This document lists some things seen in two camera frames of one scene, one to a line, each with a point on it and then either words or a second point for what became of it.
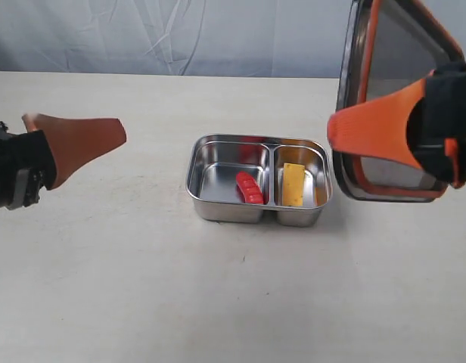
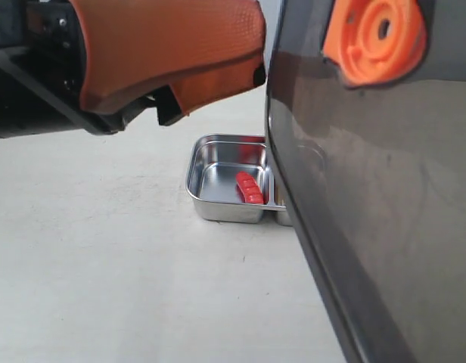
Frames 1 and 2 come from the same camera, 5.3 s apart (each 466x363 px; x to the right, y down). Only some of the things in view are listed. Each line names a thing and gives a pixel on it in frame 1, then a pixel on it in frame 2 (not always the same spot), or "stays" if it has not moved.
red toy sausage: (249, 190) stays
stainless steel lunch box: (215, 160) stays
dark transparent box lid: (388, 44) → (380, 182)
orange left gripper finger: (29, 120) → (195, 94)
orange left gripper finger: (73, 141) → (135, 47)
